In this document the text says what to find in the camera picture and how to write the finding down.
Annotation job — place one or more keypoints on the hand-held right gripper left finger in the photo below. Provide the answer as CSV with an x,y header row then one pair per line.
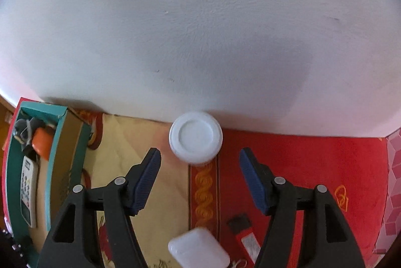
x,y
147,183

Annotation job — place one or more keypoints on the white jar orange label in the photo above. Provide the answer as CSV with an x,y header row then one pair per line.
x,y
195,137

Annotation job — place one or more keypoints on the monkey toy orange base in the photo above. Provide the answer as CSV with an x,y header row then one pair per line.
x,y
42,142

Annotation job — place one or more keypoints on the white earbud case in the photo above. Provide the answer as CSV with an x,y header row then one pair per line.
x,y
199,250

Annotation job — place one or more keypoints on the polka dot bag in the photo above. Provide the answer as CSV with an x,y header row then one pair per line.
x,y
12,244

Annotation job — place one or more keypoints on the white remote control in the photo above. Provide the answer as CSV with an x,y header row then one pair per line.
x,y
28,189

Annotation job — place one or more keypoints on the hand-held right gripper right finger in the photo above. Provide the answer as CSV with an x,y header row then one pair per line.
x,y
252,183

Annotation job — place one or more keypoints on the pink patterned box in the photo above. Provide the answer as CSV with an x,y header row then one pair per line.
x,y
391,192

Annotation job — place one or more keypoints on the red patterned blanket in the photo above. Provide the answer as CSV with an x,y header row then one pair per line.
x,y
282,155

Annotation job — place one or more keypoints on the teal cardboard box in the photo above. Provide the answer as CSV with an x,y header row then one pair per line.
x,y
67,155

